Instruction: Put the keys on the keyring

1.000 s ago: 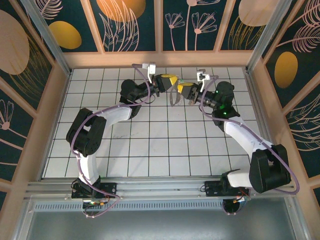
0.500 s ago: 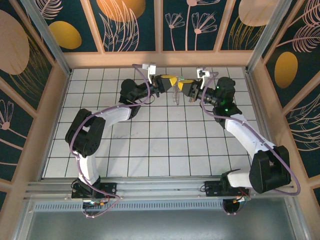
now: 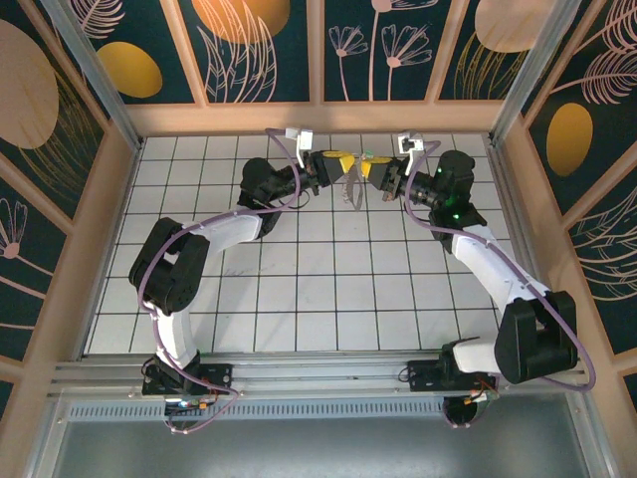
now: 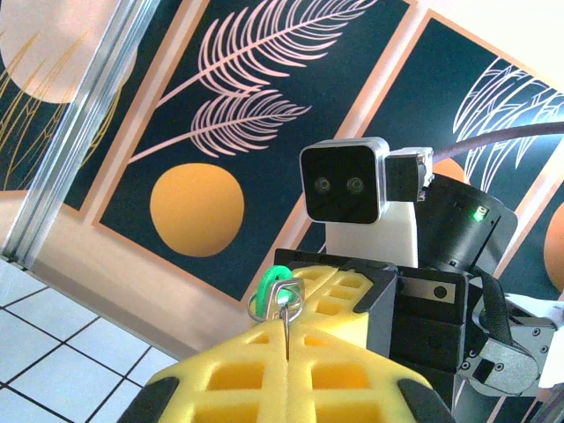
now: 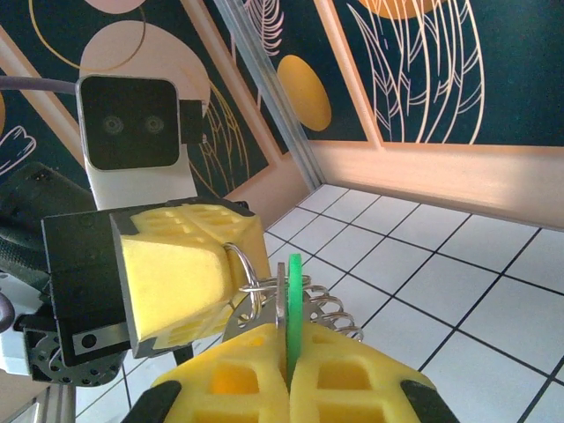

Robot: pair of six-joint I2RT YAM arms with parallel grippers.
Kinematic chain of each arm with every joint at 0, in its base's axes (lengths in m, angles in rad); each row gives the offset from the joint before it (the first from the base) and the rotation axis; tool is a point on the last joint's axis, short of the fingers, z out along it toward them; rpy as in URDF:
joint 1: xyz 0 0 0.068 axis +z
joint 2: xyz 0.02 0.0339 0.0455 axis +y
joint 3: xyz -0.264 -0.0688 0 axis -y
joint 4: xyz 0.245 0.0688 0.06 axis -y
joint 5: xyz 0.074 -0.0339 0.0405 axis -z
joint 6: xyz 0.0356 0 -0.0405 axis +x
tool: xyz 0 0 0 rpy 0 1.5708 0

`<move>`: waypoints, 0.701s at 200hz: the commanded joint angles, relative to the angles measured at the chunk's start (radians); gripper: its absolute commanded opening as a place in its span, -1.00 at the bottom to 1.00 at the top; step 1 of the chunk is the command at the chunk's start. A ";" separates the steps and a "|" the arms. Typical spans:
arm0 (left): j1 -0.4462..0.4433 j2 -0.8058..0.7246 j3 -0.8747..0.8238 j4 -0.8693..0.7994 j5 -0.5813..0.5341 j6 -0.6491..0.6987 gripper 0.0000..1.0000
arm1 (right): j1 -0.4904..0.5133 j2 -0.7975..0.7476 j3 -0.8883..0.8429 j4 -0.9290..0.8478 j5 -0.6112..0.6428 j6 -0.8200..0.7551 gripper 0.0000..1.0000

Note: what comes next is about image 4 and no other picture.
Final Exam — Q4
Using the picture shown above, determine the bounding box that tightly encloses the silver keyring with spring coil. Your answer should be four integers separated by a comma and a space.
245, 276, 306, 360

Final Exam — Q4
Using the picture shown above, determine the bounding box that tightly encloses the aluminium corner post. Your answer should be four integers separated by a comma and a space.
0, 0, 162, 271

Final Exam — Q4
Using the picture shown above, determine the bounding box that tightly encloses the green key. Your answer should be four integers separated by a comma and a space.
256, 263, 295, 319

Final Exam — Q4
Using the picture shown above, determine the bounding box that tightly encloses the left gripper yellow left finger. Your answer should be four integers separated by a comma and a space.
118, 319, 290, 423

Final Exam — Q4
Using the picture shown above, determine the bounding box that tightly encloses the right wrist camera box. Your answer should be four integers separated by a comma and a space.
299, 136, 435, 268

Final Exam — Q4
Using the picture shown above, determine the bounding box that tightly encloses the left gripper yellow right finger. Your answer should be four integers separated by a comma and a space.
287, 320, 456, 423

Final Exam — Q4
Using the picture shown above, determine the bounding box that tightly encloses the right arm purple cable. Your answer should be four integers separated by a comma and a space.
429, 121, 564, 167

